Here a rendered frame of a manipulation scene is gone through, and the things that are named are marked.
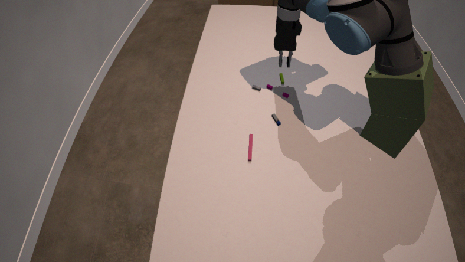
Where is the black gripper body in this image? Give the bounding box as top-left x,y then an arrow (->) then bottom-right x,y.
274,5 -> 302,51

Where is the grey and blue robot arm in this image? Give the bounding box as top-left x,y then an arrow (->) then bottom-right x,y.
278,0 -> 423,76

